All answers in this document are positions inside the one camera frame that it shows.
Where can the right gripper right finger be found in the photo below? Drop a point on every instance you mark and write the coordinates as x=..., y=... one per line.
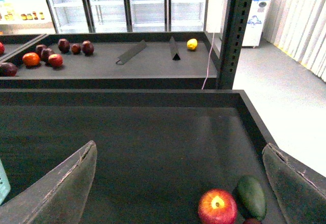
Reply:
x=300, y=190

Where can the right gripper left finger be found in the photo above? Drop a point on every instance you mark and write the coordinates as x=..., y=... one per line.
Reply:
x=58, y=197

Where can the light blue plastic basket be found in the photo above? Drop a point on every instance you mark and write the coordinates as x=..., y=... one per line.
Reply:
x=4, y=185

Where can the red yellow apple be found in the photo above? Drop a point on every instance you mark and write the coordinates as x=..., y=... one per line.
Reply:
x=217, y=206

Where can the red apple near orange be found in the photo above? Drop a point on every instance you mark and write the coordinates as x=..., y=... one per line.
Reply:
x=55, y=60

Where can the dark red apple front left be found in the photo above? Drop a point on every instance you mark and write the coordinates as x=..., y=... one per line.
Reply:
x=8, y=69

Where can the red apple left tray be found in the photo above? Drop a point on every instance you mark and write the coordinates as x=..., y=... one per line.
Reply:
x=2, y=48

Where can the green avocado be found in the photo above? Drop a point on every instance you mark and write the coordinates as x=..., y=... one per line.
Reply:
x=251, y=197

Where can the dark red fruit bottom edge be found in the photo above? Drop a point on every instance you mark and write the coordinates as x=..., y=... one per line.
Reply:
x=252, y=221

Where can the lower black display tray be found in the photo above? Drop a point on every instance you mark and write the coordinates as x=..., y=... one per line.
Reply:
x=158, y=151

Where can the black display tray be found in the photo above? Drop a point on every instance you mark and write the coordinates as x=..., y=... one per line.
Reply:
x=152, y=68
x=158, y=151

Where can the orange fruit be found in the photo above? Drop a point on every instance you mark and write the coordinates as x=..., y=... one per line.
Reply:
x=31, y=59

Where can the dark plum middle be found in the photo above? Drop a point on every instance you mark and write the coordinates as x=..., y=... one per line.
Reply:
x=46, y=53

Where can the small red brown fruit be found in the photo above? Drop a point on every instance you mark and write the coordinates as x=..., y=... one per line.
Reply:
x=76, y=48

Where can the dark plum behind orange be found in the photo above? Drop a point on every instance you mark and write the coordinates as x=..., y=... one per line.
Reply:
x=39, y=48

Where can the dark plum back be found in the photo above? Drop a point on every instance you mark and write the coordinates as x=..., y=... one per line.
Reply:
x=63, y=45

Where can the dark plum rightmost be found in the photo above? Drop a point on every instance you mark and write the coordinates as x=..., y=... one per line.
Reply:
x=87, y=48

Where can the flat black divider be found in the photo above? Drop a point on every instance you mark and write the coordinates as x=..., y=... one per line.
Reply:
x=129, y=54

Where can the white blue chest freezer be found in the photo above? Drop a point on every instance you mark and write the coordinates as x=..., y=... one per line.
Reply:
x=255, y=23

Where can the upper black display tray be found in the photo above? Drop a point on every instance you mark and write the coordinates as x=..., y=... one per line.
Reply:
x=152, y=68

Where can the triangular black divider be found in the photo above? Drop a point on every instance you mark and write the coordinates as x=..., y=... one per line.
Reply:
x=174, y=49

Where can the yellow lemon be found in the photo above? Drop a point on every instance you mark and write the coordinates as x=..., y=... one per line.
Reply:
x=192, y=44

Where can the glass door display fridge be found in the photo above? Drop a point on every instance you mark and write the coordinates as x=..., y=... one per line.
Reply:
x=120, y=16

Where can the black perforated shelf post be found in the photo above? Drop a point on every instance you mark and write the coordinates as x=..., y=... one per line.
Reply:
x=237, y=13

